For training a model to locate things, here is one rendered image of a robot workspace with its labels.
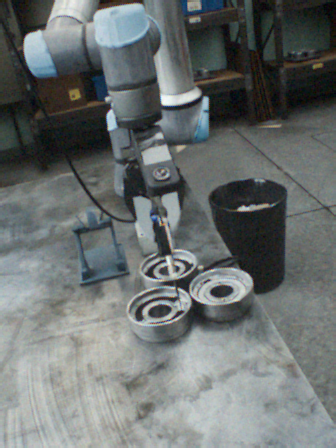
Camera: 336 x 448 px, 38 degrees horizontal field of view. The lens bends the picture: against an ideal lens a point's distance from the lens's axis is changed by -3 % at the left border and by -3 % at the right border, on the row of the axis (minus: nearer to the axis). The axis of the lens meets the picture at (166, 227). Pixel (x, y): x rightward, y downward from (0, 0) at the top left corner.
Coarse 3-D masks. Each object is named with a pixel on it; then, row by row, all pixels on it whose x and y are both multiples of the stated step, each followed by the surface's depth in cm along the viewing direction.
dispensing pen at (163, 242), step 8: (160, 208) 83; (160, 216) 82; (160, 224) 82; (160, 232) 80; (160, 240) 80; (168, 240) 80; (160, 248) 80; (168, 248) 80; (160, 256) 81; (168, 256) 81; (168, 264) 81; (176, 280) 81; (176, 288) 81
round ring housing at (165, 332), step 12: (156, 288) 85; (168, 288) 85; (132, 300) 83; (144, 300) 84; (180, 300) 83; (132, 312) 82; (144, 312) 81; (156, 312) 83; (168, 312) 83; (192, 312) 80; (132, 324) 79; (144, 324) 77; (156, 324) 76; (168, 324) 76; (180, 324) 77; (144, 336) 78; (156, 336) 77; (168, 336) 77; (180, 336) 79
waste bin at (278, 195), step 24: (216, 192) 222; (240, 192) 228; (264, 192) 225; (216, 216) 209; (240, 216) 199; (264, 216) 199; (240, 240) 206; (264, 240) 205; (264, 264) 211; (264, 288) 218
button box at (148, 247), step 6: (156, 222) 105; (138, 228) 105; (138, 234) 103; (138, 240) 109; (144, 240) 102; (150, 240) 102; (174, 240) 103; (144, 246) 103; (150, 246) 103; (156, 246) 103; (174, 246) 104; (144, 252) 103; (150, 252) 103; (156, 252) 104
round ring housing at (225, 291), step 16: (208, 272) 87; (224, 272) 87; (240, 272) 85; (192, 288) 84; (208, 288) 84; (224, 288) 85; (192, 304) 83; (208, 304) 79; (224, 304) 78; (240, 304) 79; (224, 320) 80
